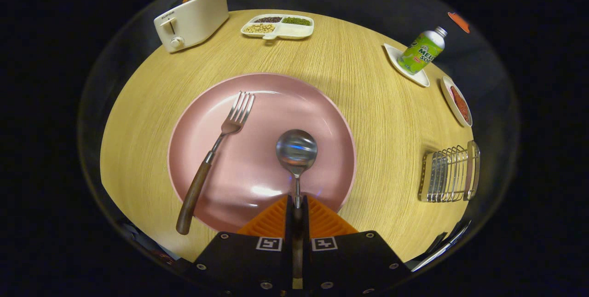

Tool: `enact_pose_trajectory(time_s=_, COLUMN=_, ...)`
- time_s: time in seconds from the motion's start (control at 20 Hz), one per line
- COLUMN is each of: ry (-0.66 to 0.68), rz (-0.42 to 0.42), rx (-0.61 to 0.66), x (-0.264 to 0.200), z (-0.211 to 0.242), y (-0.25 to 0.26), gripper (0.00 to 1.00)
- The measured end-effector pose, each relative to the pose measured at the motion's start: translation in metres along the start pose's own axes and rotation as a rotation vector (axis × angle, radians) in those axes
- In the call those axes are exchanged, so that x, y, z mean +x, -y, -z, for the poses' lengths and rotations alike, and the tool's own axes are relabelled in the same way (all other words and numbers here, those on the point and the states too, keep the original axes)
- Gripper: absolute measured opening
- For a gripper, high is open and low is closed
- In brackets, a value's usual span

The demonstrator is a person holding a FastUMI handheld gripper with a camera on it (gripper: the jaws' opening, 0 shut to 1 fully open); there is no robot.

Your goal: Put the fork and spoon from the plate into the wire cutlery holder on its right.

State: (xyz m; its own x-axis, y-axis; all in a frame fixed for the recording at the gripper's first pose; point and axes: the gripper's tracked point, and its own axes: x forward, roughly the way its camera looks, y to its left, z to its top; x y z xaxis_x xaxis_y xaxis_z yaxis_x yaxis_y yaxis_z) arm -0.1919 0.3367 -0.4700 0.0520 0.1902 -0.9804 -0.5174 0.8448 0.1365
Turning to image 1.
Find cream white toaster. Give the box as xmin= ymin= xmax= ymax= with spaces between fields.
xmin=153 ymin=0 xmax=230 ymax=53

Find large pink plate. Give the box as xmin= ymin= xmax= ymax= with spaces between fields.
xmin=167 ymin=73 xmax=357 ymax=234

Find pile of yellow soybeans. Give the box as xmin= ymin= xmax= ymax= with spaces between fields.
xmin=243 ymin=23 xmax=276 ymax=35

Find wooden handled metal fork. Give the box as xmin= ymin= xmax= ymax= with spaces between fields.
xmin=176 ymin=91 xmax=255 ymax=235

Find white square coaster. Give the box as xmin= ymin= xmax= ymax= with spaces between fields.
xmin=383 ymin=43 xmax=430 ymax=88

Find small white food plate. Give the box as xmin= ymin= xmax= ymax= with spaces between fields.
xmin=440 ymin=75 xmax=474 ymax=128

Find red meat pieces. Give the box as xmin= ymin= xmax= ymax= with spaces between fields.
xmin=450 ymin=86 xmax=470 ymax=122

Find wooden handled metal spoon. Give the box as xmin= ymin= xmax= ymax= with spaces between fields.
xmin=276 ymin=129 xmax=318 ymax=288

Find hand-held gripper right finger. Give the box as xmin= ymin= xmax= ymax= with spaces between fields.
xmin=303 ymin=195 xmax=412 ymax=295

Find metal wire rack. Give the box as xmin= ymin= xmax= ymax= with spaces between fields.
xmin=417 ymin=140 xmax=481 ymax=203

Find white divided dish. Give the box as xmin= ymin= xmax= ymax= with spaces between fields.
xmin=240 ymin=13 xmax=315 ymax=41

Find green label drink bottle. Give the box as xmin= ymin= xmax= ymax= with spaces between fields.
xmin=398 ymin=26 xmax=448 ymax=76

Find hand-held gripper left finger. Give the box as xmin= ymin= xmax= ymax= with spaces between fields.
xmin=191 ymin=195 xmax=295 ymax=294

